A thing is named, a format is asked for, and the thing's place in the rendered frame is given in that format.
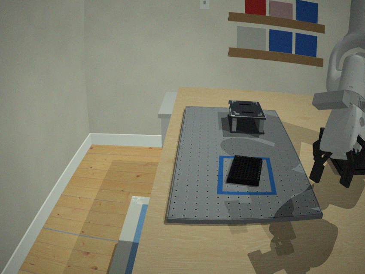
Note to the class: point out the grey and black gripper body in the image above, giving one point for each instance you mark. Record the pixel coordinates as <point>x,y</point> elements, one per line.
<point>341,131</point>

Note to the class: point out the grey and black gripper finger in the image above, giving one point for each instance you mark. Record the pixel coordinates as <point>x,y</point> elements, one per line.
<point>318,166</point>
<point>353,163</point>

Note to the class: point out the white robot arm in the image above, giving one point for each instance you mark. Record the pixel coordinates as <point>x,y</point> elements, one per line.
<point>346,86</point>

